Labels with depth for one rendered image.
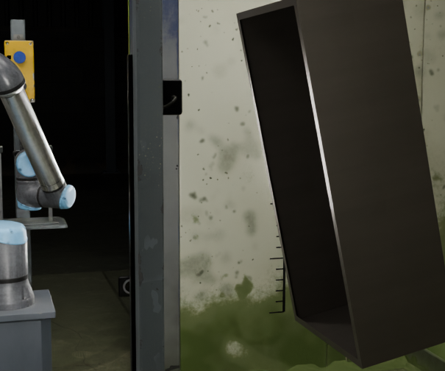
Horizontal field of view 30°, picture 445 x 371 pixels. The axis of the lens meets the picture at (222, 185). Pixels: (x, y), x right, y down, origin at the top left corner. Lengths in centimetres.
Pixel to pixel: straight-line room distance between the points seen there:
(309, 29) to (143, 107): 109
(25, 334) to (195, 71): 140
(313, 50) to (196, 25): 111
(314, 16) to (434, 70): 152
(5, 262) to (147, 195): 129
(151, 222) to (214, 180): 205
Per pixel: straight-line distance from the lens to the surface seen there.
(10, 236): 281
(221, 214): 367
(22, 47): 363
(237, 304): 377
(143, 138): 158
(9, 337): 281
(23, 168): 319
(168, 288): 367
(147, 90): 157
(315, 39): 258
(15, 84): 288
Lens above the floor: 139
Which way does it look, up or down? 7 degrees down
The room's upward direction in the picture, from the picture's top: straight up
